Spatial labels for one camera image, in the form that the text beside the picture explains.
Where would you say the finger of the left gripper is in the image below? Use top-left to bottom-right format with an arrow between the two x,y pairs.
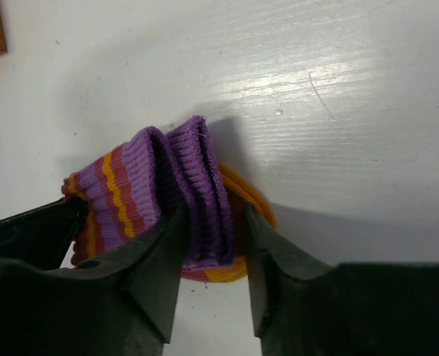
0,197 -> 89,267

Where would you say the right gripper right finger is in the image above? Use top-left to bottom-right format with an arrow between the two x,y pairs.
244,207 -> 439,355

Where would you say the maroon purple striped sock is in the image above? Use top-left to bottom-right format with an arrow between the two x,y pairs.
62,116 -> 276,283

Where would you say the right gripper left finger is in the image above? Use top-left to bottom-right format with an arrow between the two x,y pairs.
0,208 -> 188,355

